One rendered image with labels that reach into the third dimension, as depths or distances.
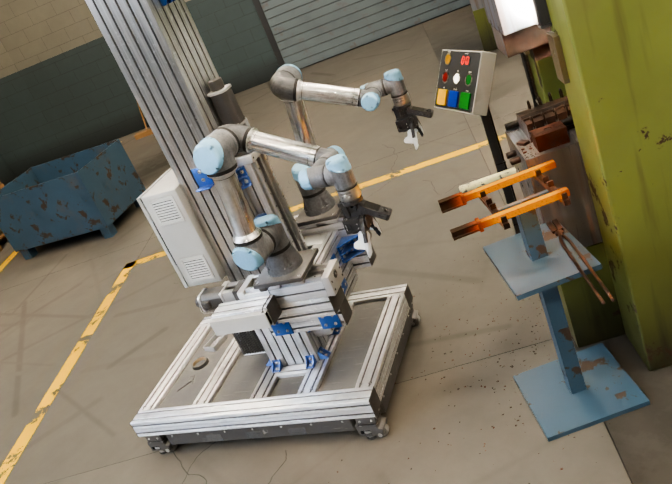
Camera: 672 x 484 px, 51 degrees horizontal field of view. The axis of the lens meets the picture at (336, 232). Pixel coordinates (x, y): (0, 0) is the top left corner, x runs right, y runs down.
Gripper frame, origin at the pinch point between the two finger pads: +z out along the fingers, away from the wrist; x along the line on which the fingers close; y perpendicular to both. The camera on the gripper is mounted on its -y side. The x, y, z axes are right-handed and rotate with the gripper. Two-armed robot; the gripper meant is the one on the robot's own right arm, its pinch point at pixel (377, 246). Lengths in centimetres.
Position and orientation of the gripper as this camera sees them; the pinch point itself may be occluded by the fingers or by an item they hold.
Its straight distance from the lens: 244.5
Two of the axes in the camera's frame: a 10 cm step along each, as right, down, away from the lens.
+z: 3.6, 8.4, 4.0
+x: -2.7, 5.1, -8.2
